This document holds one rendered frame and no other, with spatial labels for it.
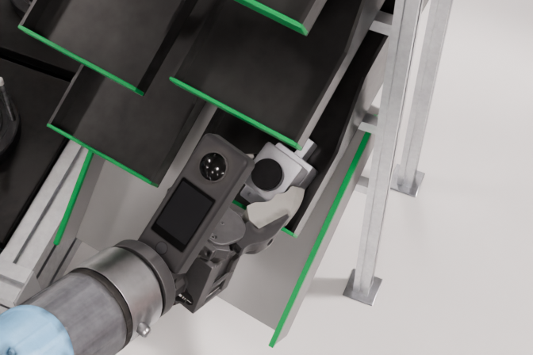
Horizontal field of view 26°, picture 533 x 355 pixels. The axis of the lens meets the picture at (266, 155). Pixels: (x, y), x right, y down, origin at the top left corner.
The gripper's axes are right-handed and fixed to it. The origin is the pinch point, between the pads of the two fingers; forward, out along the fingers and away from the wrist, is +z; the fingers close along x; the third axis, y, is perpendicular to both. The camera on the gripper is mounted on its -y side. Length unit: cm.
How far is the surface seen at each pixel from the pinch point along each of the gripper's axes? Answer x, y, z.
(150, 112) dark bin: -15.5, 4.5, 1.2
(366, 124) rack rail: 2.6, -2.9, 11.1
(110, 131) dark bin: -17.7, 7.5, -1.4
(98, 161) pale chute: -22.0, 18.6, 5.2
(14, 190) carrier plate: -31.9, 31.1, 4.6
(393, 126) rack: 5.3, -4.9, 10.7
